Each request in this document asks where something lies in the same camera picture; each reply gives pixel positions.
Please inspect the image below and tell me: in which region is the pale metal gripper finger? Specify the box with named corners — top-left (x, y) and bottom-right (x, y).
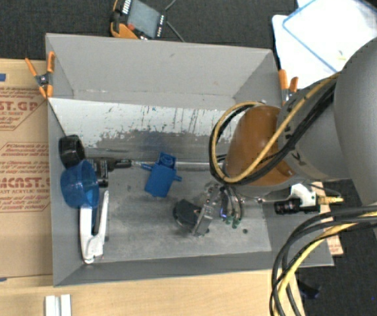
top-left (192, 205), bottom-right (216, 237)
top-left (205, 184), bottom-right (223, 208)

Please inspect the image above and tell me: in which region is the black round disc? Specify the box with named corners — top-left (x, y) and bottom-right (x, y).
top-left (172, 198), bottom-right (202, 234)

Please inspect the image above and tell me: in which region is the blue plastic block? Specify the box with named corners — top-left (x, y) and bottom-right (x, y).
top-left (141, 151), bottom-right (183, 199)

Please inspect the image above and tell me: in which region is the grey metal bin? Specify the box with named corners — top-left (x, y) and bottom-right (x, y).
top-left (45, 33), bottom-right (335, 288)

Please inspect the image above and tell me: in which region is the black cylindrical tool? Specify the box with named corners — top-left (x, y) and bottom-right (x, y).
top-left (86, 156), bottom-right (133, 188)

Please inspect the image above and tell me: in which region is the white plastic clamp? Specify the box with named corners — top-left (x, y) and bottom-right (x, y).
top-left (78, 190), bottom-right (110, 265)

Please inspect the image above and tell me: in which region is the blue plastic cup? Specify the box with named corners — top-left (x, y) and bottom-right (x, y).
top-left (59, 159), bottom-right (100, 209)

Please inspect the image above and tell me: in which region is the brown cardboard board, red print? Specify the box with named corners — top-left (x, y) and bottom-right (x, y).
top-left (0, 57), bottom-right (55, 281)

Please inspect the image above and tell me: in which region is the black cylinder on white bracket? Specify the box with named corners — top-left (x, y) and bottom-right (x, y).
top-left (273, 182), bottom-right (345, 215)

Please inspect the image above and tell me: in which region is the black round ring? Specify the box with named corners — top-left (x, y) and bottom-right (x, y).
top-left (58, 134), bottom-right (86, 169)

